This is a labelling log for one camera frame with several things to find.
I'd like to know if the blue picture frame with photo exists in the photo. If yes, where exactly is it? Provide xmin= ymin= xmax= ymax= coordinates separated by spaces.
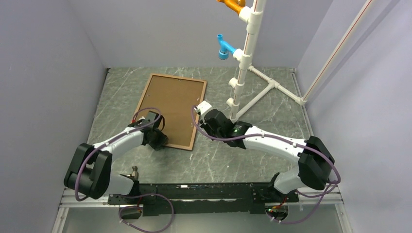
xmin=135 ymin=73 xmax=207 ymax=151

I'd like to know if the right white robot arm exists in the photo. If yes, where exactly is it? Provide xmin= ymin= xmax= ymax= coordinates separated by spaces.
xmin=194 ymin=106 xmax=334 ymax=201

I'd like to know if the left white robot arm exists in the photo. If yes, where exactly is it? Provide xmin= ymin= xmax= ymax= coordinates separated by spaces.
xmin=64 ymin=107 xmax=168 ymax=204

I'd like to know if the blue pipe fitting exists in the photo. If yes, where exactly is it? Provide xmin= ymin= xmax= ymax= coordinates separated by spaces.
xmin=217 ymin=34 xmax=236 ymax=60

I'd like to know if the white diagonal PVC pole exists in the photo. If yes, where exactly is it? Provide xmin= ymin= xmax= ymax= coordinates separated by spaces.
xmin=300 ymin=0 xmax=373 ymax=106

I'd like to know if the white PVC pipe stand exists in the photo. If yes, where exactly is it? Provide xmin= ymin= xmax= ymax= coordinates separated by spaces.
xmin=225 ymin=0 xmax=308 ymax=123

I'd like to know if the orange pipe fitting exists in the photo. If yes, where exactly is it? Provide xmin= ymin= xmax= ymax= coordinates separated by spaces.
xmin=216 ymin=0 xmax=246 ymax=15

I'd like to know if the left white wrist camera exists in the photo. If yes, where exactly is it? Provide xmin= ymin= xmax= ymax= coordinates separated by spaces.
xmin=128 ymin=118 xmax=144 ymax=127

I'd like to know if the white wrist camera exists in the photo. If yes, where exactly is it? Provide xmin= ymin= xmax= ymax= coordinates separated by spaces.
xmin=128 ymin=118 xmax=144 ymax=127
xmin=195 ymin=100 xmax=213 ymax=116

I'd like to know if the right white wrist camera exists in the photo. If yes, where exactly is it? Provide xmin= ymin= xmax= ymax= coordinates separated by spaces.
xmin=195 ymin=100 xmax=213 ymax=116

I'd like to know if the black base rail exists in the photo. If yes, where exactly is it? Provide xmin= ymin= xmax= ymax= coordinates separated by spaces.
xmin=108 ymin=182 xmax=299 ymax=216

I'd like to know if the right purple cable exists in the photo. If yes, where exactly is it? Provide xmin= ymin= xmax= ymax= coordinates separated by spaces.
xmin=191 ymin=105 xmax=341 ymax=225

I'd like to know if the purple cable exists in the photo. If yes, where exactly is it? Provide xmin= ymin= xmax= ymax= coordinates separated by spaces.
xmin=191 ymin=105 xmax=341 ymax=225
xmin=74 ymin=107 xmax=175 ymax=233

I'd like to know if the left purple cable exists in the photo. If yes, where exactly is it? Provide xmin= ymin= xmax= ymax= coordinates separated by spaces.
xmin=74 ymin=107 xmax=175 ymax=233

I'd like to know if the aluminium extrusion frame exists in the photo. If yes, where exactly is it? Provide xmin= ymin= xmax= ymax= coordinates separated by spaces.
xmin=53 ymin=185 xmax=351 ymax=233

